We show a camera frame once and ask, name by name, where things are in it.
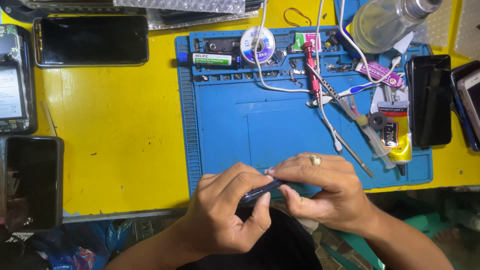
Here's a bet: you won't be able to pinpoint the blue plastic bag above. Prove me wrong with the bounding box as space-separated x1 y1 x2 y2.
33 219 133 270

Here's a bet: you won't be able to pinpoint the black glue tube white label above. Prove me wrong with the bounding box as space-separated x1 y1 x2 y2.
178 52 241 68

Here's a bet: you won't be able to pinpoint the scattered small screws and parts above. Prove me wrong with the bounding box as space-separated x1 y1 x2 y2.
193 37 358 88

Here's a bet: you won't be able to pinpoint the clear bubble wrap sheet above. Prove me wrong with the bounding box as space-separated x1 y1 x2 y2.
112 0 260 31

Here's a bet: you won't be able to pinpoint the clear plastic syringe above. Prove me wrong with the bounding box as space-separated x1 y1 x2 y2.
350 95 397 170

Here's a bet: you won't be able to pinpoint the person's left hand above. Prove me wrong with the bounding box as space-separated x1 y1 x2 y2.
184 162 279 260

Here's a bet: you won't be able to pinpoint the person's right hand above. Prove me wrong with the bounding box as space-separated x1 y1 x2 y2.
264 152 376 238

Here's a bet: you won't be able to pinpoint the metal tweezers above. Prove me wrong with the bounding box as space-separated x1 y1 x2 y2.
305 64 358 121

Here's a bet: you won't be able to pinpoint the clear plastic bottle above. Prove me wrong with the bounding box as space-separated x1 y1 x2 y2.
350 0 444 54

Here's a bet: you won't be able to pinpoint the opened phone with exposed board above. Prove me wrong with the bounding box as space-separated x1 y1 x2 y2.
0 24 38 135

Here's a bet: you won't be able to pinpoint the brown rubber band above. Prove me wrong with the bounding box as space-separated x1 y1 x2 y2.
283 7 313 28

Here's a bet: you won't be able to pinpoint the solder wire spool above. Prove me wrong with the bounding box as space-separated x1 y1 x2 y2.
240 26 276 65

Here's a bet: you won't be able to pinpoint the white blue toothbrush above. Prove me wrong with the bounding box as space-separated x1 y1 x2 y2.
305 82 380 109

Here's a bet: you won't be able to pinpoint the white gold phone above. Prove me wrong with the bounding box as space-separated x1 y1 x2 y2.
456 69 480 140

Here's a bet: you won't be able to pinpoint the black bag with white print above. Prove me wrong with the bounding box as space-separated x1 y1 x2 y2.
0 229 51 270

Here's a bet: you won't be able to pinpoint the person's black shirt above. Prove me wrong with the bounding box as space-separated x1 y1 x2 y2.
176 205 324 270

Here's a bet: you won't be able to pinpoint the black rubber ring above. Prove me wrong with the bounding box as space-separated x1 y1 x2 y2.
368 112 388 131

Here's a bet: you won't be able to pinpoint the yellow black glue tube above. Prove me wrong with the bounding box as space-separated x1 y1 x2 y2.
377 100 413 177

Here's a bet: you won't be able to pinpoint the black phone in dark case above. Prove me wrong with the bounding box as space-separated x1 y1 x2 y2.
4 136 65 231

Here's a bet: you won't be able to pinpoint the red screwdriver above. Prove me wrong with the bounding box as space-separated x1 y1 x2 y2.
302 41 322 99

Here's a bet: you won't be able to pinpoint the metal spudger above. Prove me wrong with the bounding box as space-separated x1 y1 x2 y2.
322 118 375 179

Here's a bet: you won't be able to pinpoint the glossy black phone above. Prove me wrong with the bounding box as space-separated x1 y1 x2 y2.
404 55 453 148

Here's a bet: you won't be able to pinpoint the small bubble wrap bag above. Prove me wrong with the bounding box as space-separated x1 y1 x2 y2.
412 0 480 59

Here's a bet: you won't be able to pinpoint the black phone with silver frame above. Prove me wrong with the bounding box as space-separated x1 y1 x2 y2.
33 15 150 68

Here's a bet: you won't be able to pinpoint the blue silicone repair mat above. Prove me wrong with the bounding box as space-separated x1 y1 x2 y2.
175 25 434 198

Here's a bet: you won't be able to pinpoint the pink paste tube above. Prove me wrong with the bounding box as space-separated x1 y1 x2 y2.
354 59 406 89

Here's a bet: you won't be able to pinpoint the dark blue phone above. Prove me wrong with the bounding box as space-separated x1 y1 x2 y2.
238 179 286 205

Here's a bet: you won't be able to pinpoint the green pink wipe packet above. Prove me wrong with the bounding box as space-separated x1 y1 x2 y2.
292 32 323 53

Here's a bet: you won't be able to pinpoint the white charging cable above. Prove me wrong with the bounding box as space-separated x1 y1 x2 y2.
314 0 343 154
253 0 313 94
337 0 402 84

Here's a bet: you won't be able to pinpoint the clear plastic pry stick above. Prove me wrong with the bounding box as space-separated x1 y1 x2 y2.
40 100 58 138

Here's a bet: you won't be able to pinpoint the phone with blue frame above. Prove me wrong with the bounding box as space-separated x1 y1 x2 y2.
450 60 480 152

